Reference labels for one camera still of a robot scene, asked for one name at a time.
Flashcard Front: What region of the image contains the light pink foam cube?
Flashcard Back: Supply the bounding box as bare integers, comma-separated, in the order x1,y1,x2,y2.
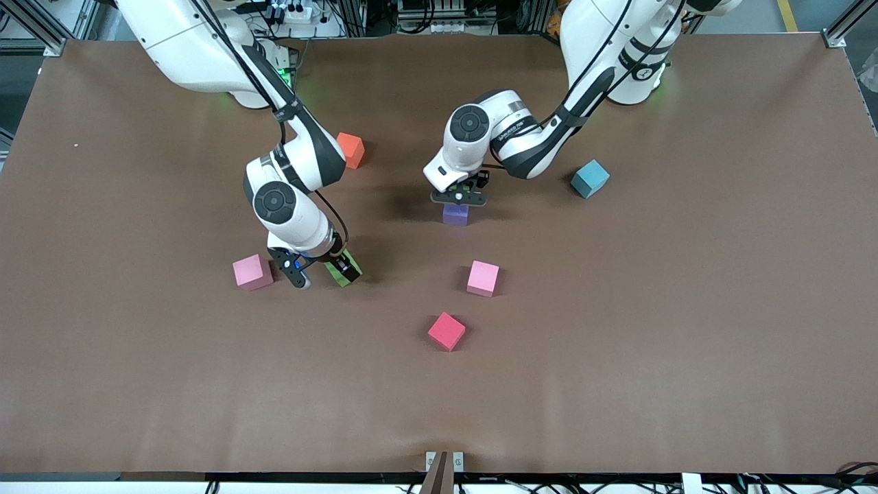
233,254,274,292
466,261,500,298

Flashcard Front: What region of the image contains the blue foam cube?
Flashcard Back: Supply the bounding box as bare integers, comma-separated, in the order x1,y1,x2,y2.
571,159,610,200

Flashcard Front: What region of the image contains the orange foam cube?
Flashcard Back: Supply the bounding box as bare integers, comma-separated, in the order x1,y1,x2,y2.
336,132,366,170

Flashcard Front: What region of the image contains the red foam cube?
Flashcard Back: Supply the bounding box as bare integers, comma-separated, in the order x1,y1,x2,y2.
427,311,466,352

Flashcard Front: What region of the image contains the black silver electronics unit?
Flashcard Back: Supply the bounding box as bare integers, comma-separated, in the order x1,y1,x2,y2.
396,0,498,35

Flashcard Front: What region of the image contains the brown table cover sheet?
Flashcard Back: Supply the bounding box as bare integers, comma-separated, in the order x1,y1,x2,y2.
0,31,878,475

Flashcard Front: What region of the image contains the white power strip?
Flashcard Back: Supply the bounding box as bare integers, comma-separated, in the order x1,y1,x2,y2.
270,0,316,23

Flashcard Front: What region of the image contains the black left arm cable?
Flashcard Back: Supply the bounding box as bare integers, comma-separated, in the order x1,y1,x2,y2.
490,0,687,169

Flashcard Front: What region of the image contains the metal bracket with post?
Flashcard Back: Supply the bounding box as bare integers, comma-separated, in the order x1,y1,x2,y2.
425,451,464,494

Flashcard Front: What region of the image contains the aluminium frame profile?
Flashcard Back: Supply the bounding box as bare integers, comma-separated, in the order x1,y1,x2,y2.
0,0,69,57
821,0,878,49

